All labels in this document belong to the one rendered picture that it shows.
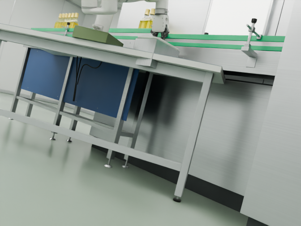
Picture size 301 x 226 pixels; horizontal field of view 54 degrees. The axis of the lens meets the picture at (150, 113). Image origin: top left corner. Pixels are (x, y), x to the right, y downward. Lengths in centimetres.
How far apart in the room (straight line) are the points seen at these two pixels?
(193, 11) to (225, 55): 59
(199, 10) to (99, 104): 98
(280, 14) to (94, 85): 134
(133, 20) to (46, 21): 577
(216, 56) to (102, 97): 89
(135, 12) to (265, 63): 138
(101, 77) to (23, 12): 591
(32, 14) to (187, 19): 622
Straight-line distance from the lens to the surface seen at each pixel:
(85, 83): 240
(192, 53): 187
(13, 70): 792
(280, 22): 194
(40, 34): 205
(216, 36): 184
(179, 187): 164
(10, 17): 790
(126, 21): 270
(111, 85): 216
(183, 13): 227
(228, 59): 173
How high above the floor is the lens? 43
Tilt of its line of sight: level
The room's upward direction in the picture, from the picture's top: 14 degrees clockwise
